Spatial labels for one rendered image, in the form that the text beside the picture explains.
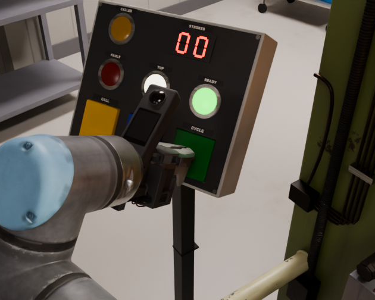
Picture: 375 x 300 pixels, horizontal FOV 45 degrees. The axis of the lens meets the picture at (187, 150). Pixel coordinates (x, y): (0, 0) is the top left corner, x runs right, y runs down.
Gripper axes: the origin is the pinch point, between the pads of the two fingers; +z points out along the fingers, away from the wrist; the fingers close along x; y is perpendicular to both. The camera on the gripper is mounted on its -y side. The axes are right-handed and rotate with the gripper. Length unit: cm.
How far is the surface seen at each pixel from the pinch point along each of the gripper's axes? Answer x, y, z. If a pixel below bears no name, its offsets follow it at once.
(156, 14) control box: -13.4, -20.8, 1.7
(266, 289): 14.2, 28.8, 28.1
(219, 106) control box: 2.9, -8.4, 1.6
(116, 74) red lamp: -18.4, -8.8, 1.3
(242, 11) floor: -146, -86, 357
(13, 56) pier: -206, 4, 147
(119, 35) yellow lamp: -19.7, -15.8, 1.3
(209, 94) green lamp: 0.8, -9.8, 1.3
